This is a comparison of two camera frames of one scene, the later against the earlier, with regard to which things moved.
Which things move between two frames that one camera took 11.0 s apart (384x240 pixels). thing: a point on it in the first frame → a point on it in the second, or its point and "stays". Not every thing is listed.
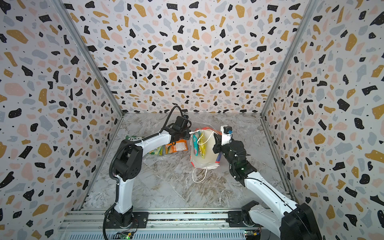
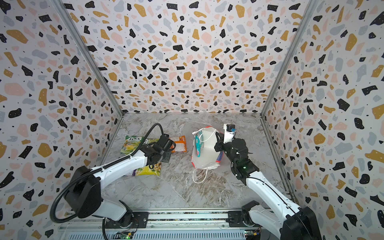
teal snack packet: [195, 140] stays
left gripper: [186, 134] → [168, 157]
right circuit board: [250, 235] stays
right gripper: [221, 147] stays
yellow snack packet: [202, 144] → [146, 170]
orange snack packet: [180, 146] stays
